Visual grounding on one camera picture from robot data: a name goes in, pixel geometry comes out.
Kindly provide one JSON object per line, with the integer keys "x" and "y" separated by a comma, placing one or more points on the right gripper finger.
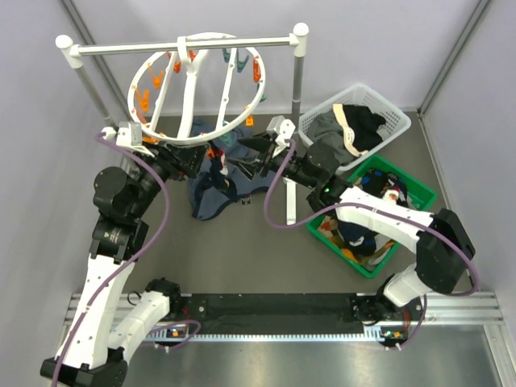
{"x": 260, "y": 144}
{"x": 248, "y": 167}

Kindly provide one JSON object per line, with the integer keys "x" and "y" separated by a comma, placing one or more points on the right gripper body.
{"x": 274, "y": 164}

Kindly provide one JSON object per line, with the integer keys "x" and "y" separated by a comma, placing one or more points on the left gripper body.
{"x": 180, "y": 168}

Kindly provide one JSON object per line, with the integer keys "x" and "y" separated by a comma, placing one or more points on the white round clip hanger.
{"x": 190, "y": 53}

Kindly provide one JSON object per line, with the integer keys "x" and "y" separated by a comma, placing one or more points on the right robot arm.
{"x": 443, "y": 251}

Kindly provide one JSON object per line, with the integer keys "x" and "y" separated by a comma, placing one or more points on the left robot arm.
{"x": 96, "y": 351}

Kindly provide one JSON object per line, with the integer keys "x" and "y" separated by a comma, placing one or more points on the pile of socks in bin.
{"x": 366, "y": 248}

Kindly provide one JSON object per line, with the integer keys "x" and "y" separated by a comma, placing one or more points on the orange clothespin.
{"x": 249, "y": 121}

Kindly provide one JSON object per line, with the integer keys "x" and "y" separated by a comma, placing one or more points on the small black tag on floor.
{"x": 246, "y": 200}

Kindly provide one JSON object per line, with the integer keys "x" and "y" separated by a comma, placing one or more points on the teal clothespin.
{"x": 227, "y": 139}

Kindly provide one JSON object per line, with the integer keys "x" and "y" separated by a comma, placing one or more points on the blue cloth on floor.
{"x": 207, "y": 202}

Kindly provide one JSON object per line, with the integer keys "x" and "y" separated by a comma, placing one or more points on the grey cloth in basket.
{"x": 324, "y": 129}

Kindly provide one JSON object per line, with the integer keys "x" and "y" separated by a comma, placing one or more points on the black cloth in basket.
{"x": 365, "y": 125}

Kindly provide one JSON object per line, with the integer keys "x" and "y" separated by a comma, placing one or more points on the white plastic laundry basket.
{"x": 397, "y": 122}

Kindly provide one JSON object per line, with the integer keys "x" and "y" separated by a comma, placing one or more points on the green plastic bin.
{"x": 420, "y": 197}

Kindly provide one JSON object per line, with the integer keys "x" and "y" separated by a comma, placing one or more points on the white metal drying rack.
{"x": 122, "y": 200}

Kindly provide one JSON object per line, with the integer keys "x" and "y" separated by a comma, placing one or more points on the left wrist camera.
{"x": 128, "y": 136}

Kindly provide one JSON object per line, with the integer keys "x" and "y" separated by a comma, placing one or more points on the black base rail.
{"x": 245, "y": 310}

